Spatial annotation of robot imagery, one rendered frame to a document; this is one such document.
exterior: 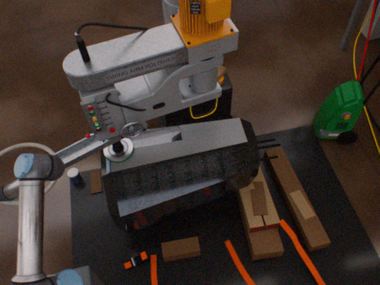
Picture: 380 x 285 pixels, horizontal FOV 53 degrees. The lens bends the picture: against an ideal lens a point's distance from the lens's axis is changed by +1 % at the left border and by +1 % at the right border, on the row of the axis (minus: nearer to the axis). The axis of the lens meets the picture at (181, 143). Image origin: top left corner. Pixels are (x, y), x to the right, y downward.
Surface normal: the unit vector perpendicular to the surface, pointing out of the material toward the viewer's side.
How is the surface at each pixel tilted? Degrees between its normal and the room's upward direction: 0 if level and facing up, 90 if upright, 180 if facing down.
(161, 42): 0
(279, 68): 0
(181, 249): 0
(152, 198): 45
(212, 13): 90
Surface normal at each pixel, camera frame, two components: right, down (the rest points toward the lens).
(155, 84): -0.65, -0.23
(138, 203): 0.11, 0.16
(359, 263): -0.06, -0.57
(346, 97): -0.60, -0.48
